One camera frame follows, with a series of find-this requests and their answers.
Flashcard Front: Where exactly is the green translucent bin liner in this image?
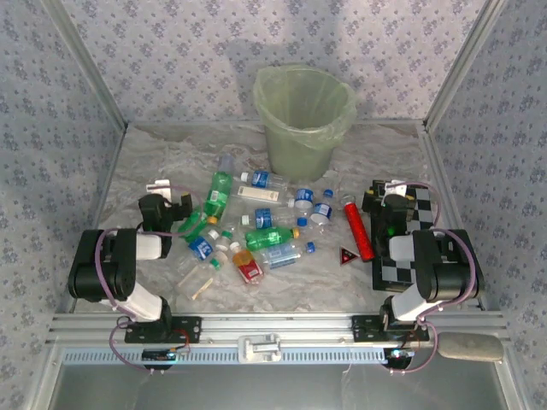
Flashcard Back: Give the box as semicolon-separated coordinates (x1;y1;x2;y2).
251;63;358;153

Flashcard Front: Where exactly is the metal sheet panel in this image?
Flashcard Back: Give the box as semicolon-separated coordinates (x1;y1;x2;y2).
42;362;522;410

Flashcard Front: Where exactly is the aluminium side rail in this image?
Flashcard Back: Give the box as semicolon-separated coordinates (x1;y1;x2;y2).
50;123;129;317
421;126;491;311

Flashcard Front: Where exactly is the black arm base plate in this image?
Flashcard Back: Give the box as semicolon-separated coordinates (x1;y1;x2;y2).
124;315;203;344
350;314;431;343

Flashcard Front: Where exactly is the white latch bracket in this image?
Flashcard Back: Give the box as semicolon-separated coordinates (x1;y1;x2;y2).
237;333;283;365

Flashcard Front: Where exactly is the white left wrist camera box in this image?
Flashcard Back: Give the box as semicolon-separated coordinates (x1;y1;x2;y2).
146;179;173;200

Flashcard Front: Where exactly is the clear bottle grey cap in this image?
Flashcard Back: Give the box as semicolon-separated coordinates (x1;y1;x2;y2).
216;153;237;177

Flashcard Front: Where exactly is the crushed green bottle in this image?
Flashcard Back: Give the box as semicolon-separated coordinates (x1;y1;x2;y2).
176;208;207;241

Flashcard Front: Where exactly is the white rectangular box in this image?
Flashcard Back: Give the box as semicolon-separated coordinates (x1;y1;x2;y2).
230;184;297;209

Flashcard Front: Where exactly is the pale blue label bottle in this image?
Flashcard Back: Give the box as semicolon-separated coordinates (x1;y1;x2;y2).
259;241;317;271

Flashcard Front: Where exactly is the clear bottle green white cap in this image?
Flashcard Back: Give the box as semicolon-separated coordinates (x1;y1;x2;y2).
176;251;228;303

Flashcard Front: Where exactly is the slim green bottle yellow cap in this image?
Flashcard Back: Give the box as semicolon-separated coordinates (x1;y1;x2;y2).
203;170;235;226

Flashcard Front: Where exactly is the red black triangle badge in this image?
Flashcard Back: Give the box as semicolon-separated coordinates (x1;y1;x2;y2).
338;245;360;268

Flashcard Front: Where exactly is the pale green plastic bin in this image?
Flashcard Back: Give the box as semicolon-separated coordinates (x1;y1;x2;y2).
251;63;358;183

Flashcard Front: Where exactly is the stout green bottle yellow cap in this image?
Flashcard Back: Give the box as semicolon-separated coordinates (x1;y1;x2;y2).
244;226;302;252

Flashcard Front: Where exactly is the aluminium mounting rail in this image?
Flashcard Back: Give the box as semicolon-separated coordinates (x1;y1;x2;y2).
46;311;512;345

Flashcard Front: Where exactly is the small circuit board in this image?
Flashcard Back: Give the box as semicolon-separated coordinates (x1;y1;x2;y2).
383;348;416;365
142;348;192;365

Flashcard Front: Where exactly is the crushed blue label bottle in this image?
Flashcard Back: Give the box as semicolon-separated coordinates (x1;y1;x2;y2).
309;188;335;227
293;187;318;227

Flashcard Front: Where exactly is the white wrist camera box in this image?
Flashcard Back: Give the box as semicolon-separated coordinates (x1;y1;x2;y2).
383;180;408;198
146;179;173;200

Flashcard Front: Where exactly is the black grey chessboard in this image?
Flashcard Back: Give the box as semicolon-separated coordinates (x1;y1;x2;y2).
370;179;441;294

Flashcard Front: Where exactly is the red glitter tube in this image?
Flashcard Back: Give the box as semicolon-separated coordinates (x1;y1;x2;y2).
341;192;376;262

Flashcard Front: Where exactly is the small white green bottle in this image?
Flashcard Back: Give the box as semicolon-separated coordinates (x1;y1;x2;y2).
215;229;235;253

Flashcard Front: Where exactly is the grey oval pad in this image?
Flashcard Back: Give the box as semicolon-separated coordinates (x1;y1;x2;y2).
435;332;505;365

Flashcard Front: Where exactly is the aluminium frame post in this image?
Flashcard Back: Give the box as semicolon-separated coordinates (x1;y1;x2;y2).
421;0;514;132
40;0;129;129

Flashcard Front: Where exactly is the red label orange drink bottle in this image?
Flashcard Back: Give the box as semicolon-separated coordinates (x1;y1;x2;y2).
229;241;265;284

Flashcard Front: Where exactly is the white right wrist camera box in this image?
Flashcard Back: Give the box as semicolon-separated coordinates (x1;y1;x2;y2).
383;180;408;198

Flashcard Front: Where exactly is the slotted grey cable duct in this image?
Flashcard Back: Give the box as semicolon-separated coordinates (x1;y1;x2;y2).
62;348;505;365

